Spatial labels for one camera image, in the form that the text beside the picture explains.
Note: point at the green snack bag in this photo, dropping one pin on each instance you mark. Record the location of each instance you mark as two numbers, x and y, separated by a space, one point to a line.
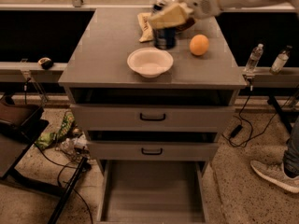
47 139

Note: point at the black cart frame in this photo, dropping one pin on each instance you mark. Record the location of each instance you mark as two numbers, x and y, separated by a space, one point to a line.
20 126

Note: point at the black table leg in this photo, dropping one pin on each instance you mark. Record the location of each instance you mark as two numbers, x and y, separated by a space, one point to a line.
273 102

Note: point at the white paper bowl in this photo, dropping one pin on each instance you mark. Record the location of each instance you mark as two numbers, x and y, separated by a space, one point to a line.
150 62

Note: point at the crumpled clear plastic bottle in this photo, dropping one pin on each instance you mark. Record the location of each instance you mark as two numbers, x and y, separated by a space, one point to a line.
75 148

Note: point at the brown chip bag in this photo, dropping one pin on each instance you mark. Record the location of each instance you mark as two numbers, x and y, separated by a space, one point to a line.
147 32

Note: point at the orange fruit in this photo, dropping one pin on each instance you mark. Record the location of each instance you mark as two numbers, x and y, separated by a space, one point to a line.
199 45

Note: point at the bottom grey drawer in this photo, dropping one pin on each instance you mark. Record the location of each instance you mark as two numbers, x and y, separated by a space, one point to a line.
152 192

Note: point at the middle grey drawer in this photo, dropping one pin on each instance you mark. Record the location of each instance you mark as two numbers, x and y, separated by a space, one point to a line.
152 151

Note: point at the black tape measure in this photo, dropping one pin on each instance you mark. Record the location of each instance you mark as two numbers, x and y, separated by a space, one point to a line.
46 63

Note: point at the grey drawer cabinet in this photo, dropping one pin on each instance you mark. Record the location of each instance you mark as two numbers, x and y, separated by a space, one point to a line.
98 74

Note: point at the top grey drawer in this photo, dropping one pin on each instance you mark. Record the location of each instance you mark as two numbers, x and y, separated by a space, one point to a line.
158 118

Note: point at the grey drawer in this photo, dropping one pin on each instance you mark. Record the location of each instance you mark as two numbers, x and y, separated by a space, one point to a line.
152 192
152 151
158 118

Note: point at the dark pepsi can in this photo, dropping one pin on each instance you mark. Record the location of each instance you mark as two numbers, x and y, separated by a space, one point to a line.
164 38

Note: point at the clear water bottle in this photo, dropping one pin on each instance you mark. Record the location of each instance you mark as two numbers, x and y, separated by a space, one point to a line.
254 58

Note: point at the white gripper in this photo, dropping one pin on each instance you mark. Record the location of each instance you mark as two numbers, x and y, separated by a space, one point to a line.
201 1

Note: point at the grey sneaker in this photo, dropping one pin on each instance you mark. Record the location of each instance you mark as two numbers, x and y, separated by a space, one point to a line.
275 174

